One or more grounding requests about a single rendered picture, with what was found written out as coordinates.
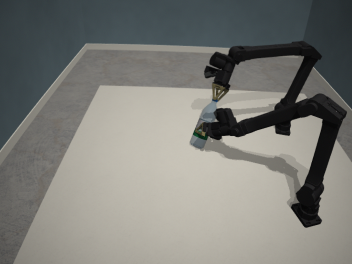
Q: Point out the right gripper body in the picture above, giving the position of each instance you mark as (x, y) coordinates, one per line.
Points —
(225, 80)

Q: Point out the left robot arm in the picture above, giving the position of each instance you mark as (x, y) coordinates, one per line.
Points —
(320, 106)

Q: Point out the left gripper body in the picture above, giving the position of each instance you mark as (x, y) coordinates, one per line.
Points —
(213, 133)

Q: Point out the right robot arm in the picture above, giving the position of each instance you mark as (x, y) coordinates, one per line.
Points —
(296, 48)

